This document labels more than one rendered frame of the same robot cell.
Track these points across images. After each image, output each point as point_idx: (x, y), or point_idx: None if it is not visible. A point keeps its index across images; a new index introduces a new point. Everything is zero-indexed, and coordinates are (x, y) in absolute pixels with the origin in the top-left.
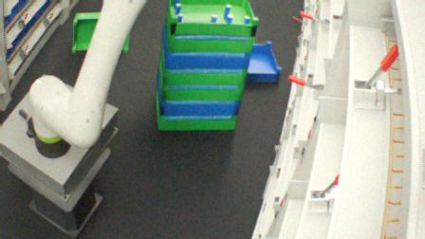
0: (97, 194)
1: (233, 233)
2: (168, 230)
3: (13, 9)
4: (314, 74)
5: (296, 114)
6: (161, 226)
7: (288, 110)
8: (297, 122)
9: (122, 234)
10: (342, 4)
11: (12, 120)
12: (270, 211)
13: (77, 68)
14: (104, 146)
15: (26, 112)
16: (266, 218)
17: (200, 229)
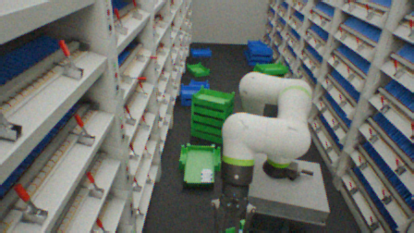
0: (249, 227)
1: (158, 231)
2: (198, 224)
3: None
4: (142, 67)
5: (134, 170)
6: (202, 226)
7: (130, 227)
8: (134, 165)
9: (223, 213)
10: (131, 23)
11: (315, 175)
12: (150, 128)
13: None
14: (248, 196)
15: (307, 172)
16: (147, 167)
17: (179, 230)
